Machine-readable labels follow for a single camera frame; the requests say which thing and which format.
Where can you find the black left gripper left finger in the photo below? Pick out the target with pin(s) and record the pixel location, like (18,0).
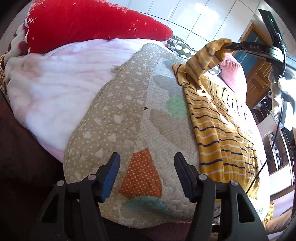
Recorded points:
(71,211)

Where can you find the wooden door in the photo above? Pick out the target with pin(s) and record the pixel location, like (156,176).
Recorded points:
(256,69)

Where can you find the green hedgehog bolster pillow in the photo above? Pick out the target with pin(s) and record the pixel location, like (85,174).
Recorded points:
(180,48)

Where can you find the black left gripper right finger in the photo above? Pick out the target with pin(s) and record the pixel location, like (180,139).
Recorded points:
(221,208)

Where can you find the white glossy wardrobe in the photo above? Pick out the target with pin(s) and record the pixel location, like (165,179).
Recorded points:
(199,21)

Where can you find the patchwork heart quilt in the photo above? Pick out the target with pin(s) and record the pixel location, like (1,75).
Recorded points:
(143,197)

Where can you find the red long pillow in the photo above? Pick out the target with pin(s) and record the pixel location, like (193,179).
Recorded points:
(52,24)

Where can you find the white shelf cabinet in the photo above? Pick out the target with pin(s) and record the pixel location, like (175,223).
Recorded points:
(278,173)

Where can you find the gloved right hand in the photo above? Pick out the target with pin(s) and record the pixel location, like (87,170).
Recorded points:
(283,101)

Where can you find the pink corduroy cushion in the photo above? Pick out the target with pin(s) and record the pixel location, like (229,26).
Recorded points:
(233,75)

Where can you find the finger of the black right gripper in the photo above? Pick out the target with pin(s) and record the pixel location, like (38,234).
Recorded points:
(267,52)

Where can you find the yellow striped knit sweater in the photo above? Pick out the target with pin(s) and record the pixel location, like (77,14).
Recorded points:
(225,143)

